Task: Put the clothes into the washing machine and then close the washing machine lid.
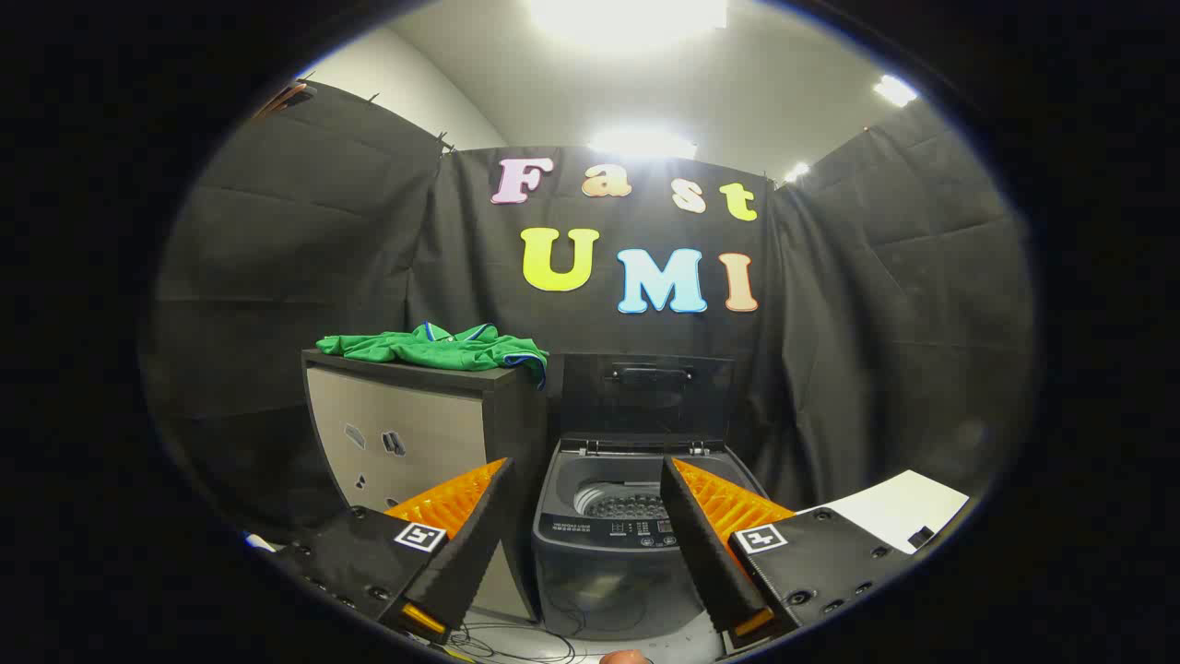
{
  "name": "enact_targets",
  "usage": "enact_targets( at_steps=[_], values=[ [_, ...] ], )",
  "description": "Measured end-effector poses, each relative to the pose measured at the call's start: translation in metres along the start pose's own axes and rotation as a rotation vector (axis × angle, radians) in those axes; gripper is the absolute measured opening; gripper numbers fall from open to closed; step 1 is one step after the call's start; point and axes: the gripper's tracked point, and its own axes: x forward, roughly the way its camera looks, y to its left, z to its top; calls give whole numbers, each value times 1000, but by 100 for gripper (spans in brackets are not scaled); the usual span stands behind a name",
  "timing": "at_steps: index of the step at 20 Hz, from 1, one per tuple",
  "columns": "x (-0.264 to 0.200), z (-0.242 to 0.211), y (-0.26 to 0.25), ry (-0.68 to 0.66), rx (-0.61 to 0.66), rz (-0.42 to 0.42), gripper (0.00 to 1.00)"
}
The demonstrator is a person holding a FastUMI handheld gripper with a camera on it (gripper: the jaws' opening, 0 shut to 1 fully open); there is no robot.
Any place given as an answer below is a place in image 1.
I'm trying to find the green polo shirt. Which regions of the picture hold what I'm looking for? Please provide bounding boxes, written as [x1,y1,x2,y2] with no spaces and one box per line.
[316,323,551,389]

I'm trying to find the grey washing machine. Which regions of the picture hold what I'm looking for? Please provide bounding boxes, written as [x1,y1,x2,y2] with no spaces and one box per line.
[532,437,772,643]

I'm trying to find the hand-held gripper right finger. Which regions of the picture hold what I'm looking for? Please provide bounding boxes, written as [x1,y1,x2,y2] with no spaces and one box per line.
[659,455,915,652]

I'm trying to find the dark cabinet with beige front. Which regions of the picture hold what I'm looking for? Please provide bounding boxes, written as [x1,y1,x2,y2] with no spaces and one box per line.
[302,349,556,624]

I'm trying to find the black floor cables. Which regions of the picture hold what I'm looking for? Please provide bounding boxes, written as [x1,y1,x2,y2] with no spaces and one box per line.
[450,622,578,664]

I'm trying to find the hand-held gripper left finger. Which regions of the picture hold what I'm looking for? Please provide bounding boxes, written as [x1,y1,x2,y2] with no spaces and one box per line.
[267,456,518,646]

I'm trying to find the white flat board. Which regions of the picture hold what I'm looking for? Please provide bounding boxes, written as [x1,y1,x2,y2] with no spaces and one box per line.
[797,470,972,555]

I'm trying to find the black backdrop cloth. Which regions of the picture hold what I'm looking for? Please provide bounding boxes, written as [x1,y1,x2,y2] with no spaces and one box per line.
[147,78,1038,554]

